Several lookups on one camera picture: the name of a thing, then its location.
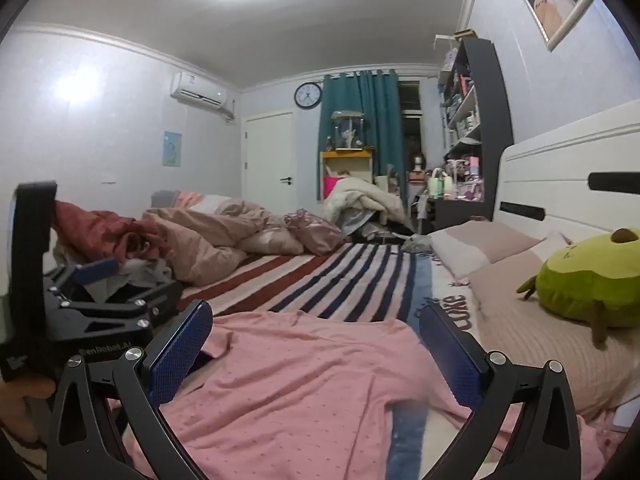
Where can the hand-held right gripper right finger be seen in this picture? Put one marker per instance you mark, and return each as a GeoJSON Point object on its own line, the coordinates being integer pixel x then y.
{"type": "Point", "coordinates": [450, 360]}

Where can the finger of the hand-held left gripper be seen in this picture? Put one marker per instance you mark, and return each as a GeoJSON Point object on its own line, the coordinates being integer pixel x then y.
{"type": "Point", "coordinates": [95, 271]}
{"type": "Point", "coordinates": [160, 294]}

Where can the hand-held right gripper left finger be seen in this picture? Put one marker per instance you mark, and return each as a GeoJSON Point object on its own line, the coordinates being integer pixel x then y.
{"type": "Point", "coordinates": [180, 355]}

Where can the pink dotted baby garment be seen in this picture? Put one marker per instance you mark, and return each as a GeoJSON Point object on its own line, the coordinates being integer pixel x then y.
{"type": "Point", "coordinates": [300, 400]}

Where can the person's left hand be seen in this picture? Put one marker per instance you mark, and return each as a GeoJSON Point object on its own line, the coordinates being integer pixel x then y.
{"type": "Point", "coordinates": [22, 391]}

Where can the red cloth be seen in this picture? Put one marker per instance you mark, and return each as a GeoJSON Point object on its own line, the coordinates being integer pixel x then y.
{"type": "Point", "coordinates": [100, 232]}

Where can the beige quilt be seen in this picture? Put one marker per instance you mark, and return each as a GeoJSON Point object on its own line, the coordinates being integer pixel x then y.
{"type": "Point", "coordinates": [210, 235]}

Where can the beige pillow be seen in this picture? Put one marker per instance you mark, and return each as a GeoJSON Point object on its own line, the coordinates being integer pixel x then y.
{"type": "Point", "coordinates": [530, 330]}

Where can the small patterned cloth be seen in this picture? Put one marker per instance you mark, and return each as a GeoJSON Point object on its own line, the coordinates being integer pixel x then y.
{"type": "Point", "coordinates": [416, 245]}

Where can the mauve and white pillow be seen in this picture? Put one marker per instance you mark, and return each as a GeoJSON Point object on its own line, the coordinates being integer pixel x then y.
{"type": "Point", "coordinates": [480, 242]}

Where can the striped blanket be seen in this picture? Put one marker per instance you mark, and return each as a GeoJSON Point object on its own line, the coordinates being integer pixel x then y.
{"type": "Point", "coordinates": [325, 280]}

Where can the cluttered dark desk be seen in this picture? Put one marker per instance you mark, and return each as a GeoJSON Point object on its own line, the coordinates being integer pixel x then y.
{"type": "Point", "coordinates": [450, 210]}

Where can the green plush toy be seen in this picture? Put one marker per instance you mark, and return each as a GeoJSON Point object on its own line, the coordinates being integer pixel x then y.
{"type": "Point", "coordinates": [590, 285]}

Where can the mauve satin cloth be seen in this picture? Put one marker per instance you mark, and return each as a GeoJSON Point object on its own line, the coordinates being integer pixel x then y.
{"type": "Point", "coordinates": [315, 230]}

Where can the white door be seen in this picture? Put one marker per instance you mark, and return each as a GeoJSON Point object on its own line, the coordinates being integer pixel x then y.
{"type": "Point", "coordinates": [267, 155]}

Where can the white quilt pile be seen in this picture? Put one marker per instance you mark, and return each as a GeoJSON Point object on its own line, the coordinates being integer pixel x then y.
{"type": "Point", "coordinates": [360, 200]}

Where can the pink box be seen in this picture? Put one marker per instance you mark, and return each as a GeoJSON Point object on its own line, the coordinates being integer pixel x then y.
{"type": "Point", "coordinates": [331, 187]}

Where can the white air conditioner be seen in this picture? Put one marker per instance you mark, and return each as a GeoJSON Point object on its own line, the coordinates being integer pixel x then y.
{"type": "Point", "coordinates": [200, 92]}

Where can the white headboard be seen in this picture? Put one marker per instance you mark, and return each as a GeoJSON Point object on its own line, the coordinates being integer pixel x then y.
{"type": "Point", "coordinates": [560, 170]}

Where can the yellow cabinet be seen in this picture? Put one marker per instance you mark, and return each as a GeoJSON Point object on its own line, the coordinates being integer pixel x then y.
{"type": "Point", "coordinates": [350, 162]}

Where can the teal curtain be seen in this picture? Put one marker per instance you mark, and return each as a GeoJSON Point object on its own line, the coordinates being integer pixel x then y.
{"type": "Point", "coordinates": [380, 130]}

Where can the glass display dome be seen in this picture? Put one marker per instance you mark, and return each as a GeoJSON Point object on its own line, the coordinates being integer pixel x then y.
{"type": "Point", "coordinates": [347, 130]}

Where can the window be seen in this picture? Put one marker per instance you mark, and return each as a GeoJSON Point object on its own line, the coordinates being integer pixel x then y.
{"type": "Point", "coordinates": [410, 110]}

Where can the dark bookshelf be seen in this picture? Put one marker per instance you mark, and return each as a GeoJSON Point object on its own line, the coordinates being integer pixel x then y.
{"type": "Point", "coordinates": [492, 110]}

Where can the blue wall poster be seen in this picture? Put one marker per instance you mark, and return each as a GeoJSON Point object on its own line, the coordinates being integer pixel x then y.
{"type": "Point", "coordinates": [172, 148]}

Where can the round wall clock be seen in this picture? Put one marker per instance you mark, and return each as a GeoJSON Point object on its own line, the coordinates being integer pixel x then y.
{"type": "Point", "coordinates": [308, 95]}

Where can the framed wall picture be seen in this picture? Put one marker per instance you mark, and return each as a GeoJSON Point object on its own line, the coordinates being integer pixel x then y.
{"type": "Point", "coordinates": [557, 2]}

